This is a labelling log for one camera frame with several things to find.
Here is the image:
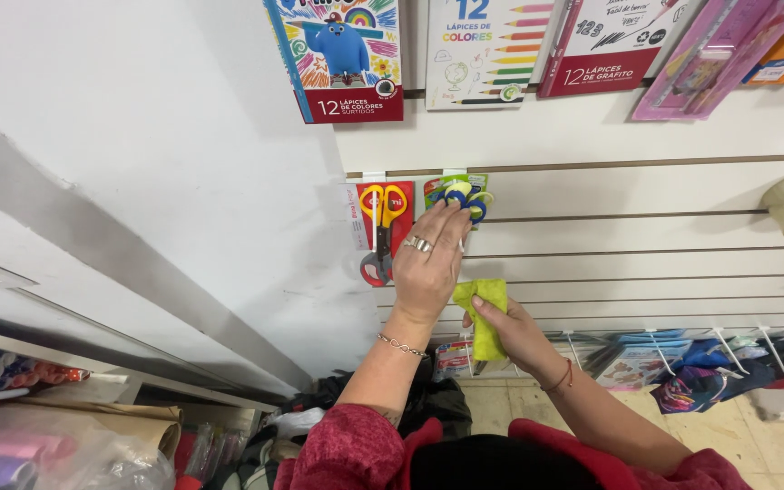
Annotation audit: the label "yellow-green cleaning cloth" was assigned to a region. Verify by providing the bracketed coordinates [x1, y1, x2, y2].
[451, 278, 510, 363]

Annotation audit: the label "shelf with coloured rolls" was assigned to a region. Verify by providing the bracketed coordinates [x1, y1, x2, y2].
[0, 325, 141, 411]

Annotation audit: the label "red white graphite pencil box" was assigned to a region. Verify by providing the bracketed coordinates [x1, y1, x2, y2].
[537, 0, 694, 99]

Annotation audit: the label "thin metal wrist bracelet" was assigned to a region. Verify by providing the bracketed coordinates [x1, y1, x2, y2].
[376, 332, 430, 359]

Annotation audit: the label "person's red fleece sweater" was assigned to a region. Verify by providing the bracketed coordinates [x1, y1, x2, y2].
[273, 403, 755, 490]

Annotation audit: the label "red string wrist bracelet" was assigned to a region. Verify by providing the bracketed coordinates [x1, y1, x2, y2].
[540, 357, 574, 394]

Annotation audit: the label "blue yellow scissors pack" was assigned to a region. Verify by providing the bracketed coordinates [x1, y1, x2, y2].
[423, 173, 495, 230]

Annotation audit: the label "brown paper bag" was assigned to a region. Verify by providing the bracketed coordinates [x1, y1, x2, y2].
[14, 397, 184, 461]

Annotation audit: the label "clear bag of shiny rolls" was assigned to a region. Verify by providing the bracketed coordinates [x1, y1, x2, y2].
[0, 407, 176, 490]

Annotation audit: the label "row of hanging stationery packs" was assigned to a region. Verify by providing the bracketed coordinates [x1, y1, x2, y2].
[431, 327, 784, 417]

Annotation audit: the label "orange scissors on red card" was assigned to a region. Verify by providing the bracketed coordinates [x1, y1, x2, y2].
[346, 180, 416, 287]

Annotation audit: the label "person's left hand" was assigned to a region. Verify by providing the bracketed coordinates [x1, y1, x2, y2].
[391, 200, 474, 328]

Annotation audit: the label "pink ruler set pack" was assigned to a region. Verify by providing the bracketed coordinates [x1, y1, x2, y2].
[632, 0, 784, 123]

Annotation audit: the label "white coloured pencil box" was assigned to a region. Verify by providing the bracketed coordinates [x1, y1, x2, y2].
[425, 0, 557, 112]

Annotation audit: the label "person's right hand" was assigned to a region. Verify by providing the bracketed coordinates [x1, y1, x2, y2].
[461, 294, 565, 387]

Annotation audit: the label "white plastic bag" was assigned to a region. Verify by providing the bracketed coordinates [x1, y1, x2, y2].
[266, 407, 326, 441]

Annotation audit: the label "black bag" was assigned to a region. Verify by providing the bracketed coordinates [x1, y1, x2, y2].
[282, 361, 473, 443]

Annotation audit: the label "blue monster coloured pencil box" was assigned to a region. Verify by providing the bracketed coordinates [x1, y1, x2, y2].
[262, 0, 405, 125]

